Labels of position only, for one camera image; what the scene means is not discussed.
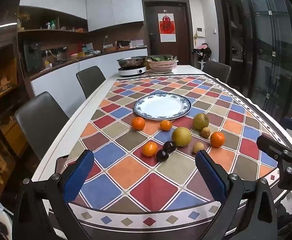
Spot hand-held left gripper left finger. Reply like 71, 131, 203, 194
12, 149, 95, 240

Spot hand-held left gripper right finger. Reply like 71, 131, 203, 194
195, 150, 279, 240

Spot orange tangerine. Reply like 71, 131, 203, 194
142, 142, 158, 157
160, 120, 173, 131
210, 131, 226, 148
131, 117, 146, 131

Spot yellow round pear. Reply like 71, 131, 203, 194
171, 127, 192, 147

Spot dark purple plum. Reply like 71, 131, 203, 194
163, 141, 176, 153
156, 149, 169, 162

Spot green-brown round pear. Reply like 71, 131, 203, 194
193, 113, 209, 130

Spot blue-rimmed white plate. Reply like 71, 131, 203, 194
133, 93, 192, 120

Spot dark smartphone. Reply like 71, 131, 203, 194
55, 155, 70, 174

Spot colourful checkered tablecloth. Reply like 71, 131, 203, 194
55, 74, 292, 240

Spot grey dining chair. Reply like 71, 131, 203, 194
76, 66, 107, 99
202, 60, 232, 84
14, 91, 70, 161

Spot glass sliding door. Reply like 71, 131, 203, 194
212, 0, 292, 118

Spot white counter cabinet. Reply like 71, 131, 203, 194
30, 49, 148, 103

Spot white high chair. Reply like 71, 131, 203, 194
192, 43, 212, 68

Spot white induction cooker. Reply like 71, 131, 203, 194
118, 66, 147, 77

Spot pink plastic basket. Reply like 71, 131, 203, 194
146, 59, 178, 73

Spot wooden display cabinet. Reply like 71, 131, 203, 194
0, 0, 33, 200

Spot steel pan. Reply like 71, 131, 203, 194
116, 56, 148, 68

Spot green leafy vegetables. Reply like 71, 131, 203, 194
147, 54, 178, 62

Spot black water dispenser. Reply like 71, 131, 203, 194
23, 39, 44, 72

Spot dark brown door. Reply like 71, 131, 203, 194
142, 0, 194, 66

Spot red and white wall calendar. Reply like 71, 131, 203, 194
158, 12, 176, 42

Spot white wall cabinets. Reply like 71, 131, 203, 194
19, 0, 145, 32

